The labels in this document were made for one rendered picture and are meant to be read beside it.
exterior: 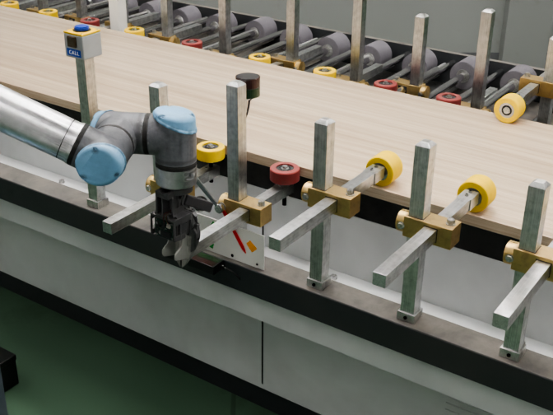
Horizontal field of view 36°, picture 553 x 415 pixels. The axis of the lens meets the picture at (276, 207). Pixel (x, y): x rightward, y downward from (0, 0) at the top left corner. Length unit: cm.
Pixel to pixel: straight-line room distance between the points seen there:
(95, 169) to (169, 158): 19
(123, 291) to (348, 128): 98
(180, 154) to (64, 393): 135
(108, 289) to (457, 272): 134
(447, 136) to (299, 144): 44
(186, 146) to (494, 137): 106
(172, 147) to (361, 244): 68
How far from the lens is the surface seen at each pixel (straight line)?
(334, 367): 255
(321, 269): 211
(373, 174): 213
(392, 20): 603
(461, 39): 616
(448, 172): 232
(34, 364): 314
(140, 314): 299
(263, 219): 215
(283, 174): 224
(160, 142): 183
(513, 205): 218
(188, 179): 187
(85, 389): 299
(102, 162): 172
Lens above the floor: 184
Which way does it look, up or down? 27 degrees down
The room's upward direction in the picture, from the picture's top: 1 degrees clockwise
